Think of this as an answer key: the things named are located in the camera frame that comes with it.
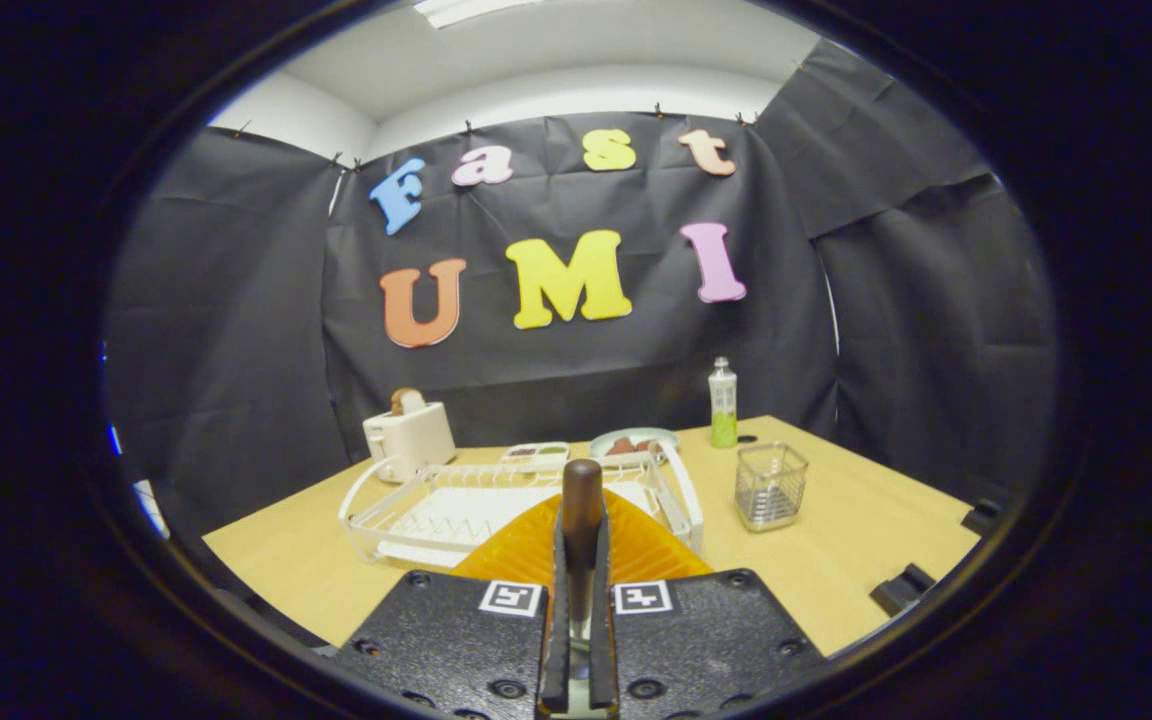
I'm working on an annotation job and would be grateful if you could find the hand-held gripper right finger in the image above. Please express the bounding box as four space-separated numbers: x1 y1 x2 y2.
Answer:
591 490 827 719

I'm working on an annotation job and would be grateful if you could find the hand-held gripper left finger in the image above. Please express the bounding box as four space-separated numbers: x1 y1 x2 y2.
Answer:
336 490 577 719

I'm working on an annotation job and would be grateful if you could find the wooden handled spoon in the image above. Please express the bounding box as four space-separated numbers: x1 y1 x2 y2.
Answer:
558 458 607 717

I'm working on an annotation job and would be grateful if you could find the white dish rack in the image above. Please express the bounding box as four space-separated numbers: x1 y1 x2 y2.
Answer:
338 440 705 569

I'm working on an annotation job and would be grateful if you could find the metal wire basket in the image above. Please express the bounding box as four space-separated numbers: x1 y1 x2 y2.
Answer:
734 442 809 532

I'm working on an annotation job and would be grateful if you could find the small plate with food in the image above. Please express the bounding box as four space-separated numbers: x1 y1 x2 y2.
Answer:
589 428 680 463

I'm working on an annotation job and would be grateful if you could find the small divided sauce tray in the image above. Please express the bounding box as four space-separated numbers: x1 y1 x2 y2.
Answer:
501 442 571 471

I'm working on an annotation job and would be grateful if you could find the white toaster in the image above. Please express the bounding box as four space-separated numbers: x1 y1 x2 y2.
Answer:
363 402 457 484

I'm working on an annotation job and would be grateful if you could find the green and white bottle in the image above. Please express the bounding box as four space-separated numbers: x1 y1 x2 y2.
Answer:
708 357 739 449

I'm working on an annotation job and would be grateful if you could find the white board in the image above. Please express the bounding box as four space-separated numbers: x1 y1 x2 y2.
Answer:
131 480 172 541

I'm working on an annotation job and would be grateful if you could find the black backdrop cloth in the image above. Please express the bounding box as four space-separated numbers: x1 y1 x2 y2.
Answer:
104 38 1057 541

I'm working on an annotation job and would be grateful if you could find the ceiling light panel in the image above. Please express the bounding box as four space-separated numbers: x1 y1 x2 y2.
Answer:
414 0 527 29

